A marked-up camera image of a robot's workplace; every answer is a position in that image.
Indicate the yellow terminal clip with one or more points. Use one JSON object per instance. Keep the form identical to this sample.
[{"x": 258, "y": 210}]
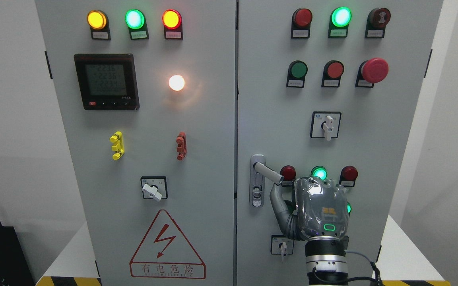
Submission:
[{"x": 117, "y": 145}]

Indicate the dark red indicator top right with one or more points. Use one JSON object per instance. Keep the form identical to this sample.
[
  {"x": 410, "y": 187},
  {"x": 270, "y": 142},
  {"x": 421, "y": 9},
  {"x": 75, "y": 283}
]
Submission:
[{"x": 301, "y": 23}]

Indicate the lower white rotary switch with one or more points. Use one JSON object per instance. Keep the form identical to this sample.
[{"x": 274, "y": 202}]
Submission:
[{"x": 282, "y": 246}]

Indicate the red electric hazard warning sticker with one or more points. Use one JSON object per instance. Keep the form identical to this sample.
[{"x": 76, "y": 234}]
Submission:
[{"x": 165, "y": 252}]

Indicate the dark red indicator middle right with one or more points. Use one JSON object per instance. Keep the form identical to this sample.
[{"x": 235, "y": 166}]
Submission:
[{"x": 348, "y": 176}]

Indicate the green lit indicator middle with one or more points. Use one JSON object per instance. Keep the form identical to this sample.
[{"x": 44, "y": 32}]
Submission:
[{"x": 319, "y": 171}]

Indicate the black box with antenna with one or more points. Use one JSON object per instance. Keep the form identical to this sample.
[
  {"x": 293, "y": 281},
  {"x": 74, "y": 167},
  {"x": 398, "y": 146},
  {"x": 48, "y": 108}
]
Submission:
[{"x": 14, "y": 270}]

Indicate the grey cabinet door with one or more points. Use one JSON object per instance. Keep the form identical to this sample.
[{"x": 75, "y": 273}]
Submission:
[
  {"x": 275, "y": 120},
  {"x": 201, "y": 186}
]

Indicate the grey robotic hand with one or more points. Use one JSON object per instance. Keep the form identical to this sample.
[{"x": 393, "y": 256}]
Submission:
[{"x": 321, "y": 209}]

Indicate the green push button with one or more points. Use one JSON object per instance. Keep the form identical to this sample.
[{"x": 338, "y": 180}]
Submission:
[
  {"x": 296, "y": 74},
  {"x": 290, "y": 206}
]

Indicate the dark red buzzer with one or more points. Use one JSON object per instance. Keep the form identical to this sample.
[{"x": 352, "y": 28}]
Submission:
[{"x": 377, "y": 20}]

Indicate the black rotary knob switch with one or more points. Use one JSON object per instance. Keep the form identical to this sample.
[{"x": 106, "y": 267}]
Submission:
[{"x": 345, "y": 241}]

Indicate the green lit indicator top right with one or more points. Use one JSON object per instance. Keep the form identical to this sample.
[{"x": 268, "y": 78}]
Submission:
[{"x": 339, "y": 22}]

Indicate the red push button upper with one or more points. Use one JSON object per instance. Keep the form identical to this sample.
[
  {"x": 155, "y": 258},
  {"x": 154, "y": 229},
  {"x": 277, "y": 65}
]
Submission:
[{"x": 332, "y": 73}]

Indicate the red emergency stop mushroom button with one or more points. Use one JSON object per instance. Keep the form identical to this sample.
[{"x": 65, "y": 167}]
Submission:
[{"x": 372, "y": 71}]

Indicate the red lit indicator light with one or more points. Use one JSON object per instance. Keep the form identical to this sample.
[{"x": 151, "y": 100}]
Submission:
[{"x": 173, "y": 24}]

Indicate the left door white rotary switch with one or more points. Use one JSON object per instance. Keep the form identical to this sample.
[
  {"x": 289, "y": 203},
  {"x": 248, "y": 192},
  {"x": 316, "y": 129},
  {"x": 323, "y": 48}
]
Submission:
[{"x": 154, "y": 188}]

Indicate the green push button lower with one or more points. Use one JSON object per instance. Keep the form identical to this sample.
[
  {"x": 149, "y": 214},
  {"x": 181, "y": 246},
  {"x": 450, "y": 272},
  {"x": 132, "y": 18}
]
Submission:
[{"x": 290, "y": 206}]

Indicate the white glowing indicator lamp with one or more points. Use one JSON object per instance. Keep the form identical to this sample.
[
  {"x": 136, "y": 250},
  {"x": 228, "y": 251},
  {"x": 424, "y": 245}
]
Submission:
[{"x": 177, "y": 82}]

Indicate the upper white rotary switch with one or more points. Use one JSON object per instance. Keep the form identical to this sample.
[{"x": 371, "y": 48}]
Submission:
[{"x": 325, "y": 125}]

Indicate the red terminal clip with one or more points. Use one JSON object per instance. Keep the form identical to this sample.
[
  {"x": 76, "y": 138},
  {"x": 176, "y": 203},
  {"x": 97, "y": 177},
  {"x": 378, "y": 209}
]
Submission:
[{"x": 181, "y": 146}]

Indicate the green push button upper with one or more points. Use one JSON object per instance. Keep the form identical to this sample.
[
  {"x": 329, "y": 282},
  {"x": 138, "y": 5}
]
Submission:
[{"x": 296, "y": 74}]

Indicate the black digital power meter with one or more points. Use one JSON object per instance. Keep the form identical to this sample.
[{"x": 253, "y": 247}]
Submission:
[{"x": 107, "y": 81}]

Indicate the green lit indicator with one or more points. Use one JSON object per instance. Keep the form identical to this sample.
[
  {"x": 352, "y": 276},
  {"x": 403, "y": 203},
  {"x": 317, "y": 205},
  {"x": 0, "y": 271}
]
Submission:
[
  {"x": 339, "y": 22},
  {"x": 319, "y": 171}
]

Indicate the green indicator light top left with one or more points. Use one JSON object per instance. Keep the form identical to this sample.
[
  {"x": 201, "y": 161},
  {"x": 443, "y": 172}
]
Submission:
[{"x": 137, "y": 24}]

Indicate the silver door handle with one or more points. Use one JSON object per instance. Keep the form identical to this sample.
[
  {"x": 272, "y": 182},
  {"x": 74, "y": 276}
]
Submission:
[{"x": 258, "y": 172}]

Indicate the yellow indicator light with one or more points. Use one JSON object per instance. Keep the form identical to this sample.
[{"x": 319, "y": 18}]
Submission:
[{"x": 99, "y": 25}]

